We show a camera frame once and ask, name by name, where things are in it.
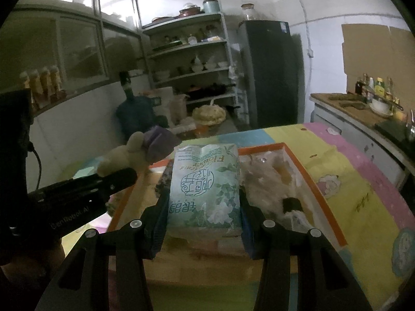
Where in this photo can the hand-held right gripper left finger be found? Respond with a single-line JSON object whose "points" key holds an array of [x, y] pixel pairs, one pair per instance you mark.
{"points": [[159, 233]]}

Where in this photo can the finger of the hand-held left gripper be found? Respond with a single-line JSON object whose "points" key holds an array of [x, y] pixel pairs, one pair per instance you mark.
{"points": [[113, 181]]}

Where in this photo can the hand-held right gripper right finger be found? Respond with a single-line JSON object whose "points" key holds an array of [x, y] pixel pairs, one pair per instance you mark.
{"points": [[249, 238]]}

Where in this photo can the plush rabbit toy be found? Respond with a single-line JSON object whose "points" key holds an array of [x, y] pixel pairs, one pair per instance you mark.
{"points": [[123, 158]]}

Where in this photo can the orange-rimmed cardboard box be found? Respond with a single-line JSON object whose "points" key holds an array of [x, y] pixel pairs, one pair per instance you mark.
{"points": [[201, 267]]}

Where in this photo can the large fluffy scrunchie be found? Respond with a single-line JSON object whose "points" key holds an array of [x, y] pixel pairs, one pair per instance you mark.
{"points": [[266, 184]]}

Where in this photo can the floral tissue pack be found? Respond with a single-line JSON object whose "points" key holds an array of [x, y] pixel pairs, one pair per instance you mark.
{"points": [[204, 194]]}

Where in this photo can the person's left hand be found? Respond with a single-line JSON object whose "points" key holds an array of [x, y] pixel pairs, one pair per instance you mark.
{"points": [[29, 278]]}

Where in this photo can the leopard print scrunchie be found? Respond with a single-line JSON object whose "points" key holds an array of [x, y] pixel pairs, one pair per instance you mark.
{"points": [[163, 181]]}

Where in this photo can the tube with black cap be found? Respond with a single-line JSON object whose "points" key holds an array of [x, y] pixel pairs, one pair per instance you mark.
{"points": [[293, 207]]}

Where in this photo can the large water jug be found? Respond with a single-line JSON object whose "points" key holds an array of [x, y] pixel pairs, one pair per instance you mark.
{"points": [[139, 120]]}

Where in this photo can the pale plastic bag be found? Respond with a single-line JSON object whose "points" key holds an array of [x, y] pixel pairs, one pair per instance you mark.
{"points": [[179, 108]]}

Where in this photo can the black jug pump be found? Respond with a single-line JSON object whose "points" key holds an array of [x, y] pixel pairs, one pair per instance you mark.
{"points": [[125, 84]]}

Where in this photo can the cartoon printed mat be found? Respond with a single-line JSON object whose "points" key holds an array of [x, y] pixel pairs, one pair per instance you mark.
{"points": [[356, 201]]}

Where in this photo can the orange drink bottle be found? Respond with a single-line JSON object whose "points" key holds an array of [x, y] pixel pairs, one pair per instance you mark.
{"points": [[35, 86], [26, 87], [46, 84], [55, 82]]}

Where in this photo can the pale yellow bundle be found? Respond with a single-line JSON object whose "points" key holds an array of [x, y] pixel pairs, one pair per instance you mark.
{"points": [[209, 115]]}

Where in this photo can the black wok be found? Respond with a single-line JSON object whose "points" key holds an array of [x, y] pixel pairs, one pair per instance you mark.
{"points": [[210, 90]]}

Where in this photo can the row of white crockery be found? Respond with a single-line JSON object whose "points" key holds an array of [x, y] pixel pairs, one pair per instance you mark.
{"points": [[197, 66]]}

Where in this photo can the row of jars and bottles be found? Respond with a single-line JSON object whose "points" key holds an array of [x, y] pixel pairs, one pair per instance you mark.
{"points": [[191, 39]]}

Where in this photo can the dark refrigerator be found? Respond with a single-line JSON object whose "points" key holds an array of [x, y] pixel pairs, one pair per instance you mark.
{"points": [[272, 71]]}

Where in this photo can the flat dark pan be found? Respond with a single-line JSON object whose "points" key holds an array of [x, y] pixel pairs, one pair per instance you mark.
{"points": [[163, 19]]}

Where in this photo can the metal shelf rack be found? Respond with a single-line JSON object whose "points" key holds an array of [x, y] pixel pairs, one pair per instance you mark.
{"points": [[227, 39]]}

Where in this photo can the white bowl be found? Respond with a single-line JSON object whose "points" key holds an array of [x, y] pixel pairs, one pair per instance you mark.
{"points": [[381, 108]]}

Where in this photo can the red pot with lid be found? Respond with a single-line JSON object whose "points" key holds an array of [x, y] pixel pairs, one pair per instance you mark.
{"points": [[189, 10]]}

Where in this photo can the metal kettle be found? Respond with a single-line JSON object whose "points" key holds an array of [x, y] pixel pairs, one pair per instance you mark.
{"points": [[411, 128]]}

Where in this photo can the cluster of condiment bottles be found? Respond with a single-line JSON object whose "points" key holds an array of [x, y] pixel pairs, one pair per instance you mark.
{"points": [[377, 86]]}

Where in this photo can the teal enamel pot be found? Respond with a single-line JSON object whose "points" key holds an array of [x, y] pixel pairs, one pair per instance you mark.
{"points": [[211, 5]]}

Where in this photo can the glass jar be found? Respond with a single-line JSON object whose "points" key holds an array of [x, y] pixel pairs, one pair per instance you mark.
{"points": [[248, 12]]}

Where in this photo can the interior glass window frame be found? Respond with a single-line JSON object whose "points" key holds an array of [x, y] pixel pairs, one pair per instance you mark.
{"points": [[77, 48]]}

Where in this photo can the wall socket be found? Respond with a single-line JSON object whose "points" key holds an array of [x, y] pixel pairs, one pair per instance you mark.
{"points": [[310, 53]]}

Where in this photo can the cardboard wall sheet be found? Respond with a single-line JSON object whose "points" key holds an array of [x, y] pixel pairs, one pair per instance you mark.
{"points": [[373, 55]]}

